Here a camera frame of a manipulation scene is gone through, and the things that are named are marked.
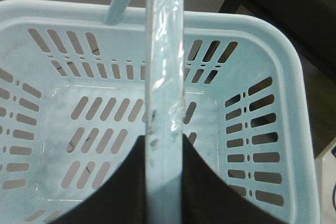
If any light blue plastic basket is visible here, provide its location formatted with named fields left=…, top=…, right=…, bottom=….
left=1, top=0, right=320, bottom=223

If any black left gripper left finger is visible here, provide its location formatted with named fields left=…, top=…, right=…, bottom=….
left=52, top=135, right=146, bottom=223

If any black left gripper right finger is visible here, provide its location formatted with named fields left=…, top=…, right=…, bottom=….
left=182, top=135, right=282, bottom=223

